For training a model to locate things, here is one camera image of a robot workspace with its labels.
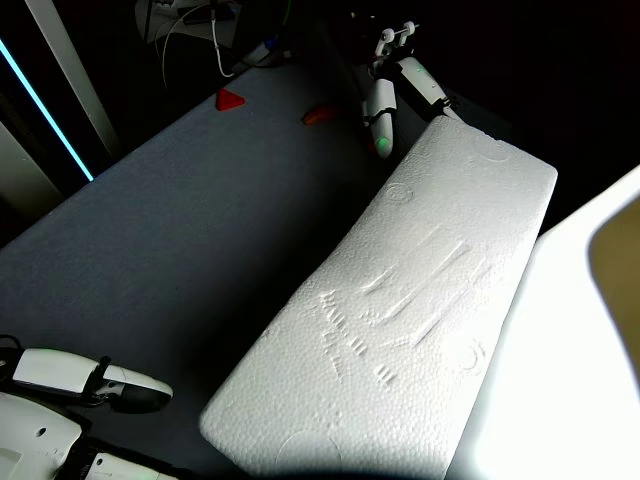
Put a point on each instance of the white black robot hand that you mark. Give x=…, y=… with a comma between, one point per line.
x=50, y=370
x=381, y=110

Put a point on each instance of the white styrofoam block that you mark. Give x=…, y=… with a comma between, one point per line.
x=390, y=280

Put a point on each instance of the orange toy bread roll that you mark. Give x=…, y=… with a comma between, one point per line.
x=319, y=114

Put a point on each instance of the red triangular toy block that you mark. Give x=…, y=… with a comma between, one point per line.
x=230, y=101

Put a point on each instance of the grey table cloth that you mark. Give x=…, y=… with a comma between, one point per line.
x=150, y=250

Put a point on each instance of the cyan light strip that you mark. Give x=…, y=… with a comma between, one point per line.
x=50, y=112

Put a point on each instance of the large bright white panel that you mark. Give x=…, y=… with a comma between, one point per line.
x=540, y=350

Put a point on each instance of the white vertical post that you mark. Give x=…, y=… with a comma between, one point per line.
x=75, y=75

